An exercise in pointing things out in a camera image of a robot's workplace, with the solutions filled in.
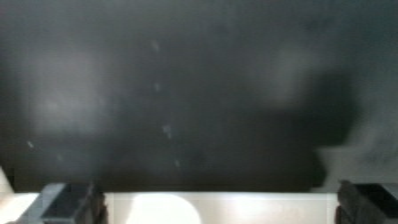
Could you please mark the white drawer cabinet box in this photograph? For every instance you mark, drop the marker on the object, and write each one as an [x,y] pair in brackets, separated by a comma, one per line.
[362,160]

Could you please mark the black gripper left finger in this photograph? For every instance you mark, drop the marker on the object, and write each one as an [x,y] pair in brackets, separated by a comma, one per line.
[77,207]

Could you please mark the white front drawer tray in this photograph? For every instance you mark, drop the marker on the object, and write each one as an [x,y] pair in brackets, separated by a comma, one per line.
[181,207]

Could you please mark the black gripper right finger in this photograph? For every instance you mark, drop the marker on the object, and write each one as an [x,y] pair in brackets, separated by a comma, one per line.
[369,203]

